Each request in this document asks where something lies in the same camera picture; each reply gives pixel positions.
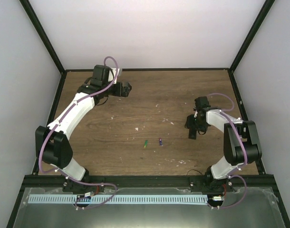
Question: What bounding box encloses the black remote control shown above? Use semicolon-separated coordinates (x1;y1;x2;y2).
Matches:
188;129;197;140

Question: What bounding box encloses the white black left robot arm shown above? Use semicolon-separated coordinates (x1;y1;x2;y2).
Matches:
35;65;132;192

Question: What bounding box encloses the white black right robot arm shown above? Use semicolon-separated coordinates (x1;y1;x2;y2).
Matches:
185;96;262;191

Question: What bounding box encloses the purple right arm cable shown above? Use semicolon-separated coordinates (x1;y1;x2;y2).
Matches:
206;93;248;209

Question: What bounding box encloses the black enclosure frame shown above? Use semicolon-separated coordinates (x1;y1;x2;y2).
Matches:
6;0;290;228

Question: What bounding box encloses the light blue slotted cable duct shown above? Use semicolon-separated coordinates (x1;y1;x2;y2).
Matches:
28;194;208;205

